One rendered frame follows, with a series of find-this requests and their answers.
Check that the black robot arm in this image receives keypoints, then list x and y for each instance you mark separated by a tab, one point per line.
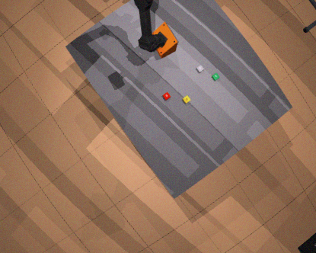
148	41

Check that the green block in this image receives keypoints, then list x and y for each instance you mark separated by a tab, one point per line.
215	76

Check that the yellow block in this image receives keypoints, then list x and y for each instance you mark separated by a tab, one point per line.
186	99

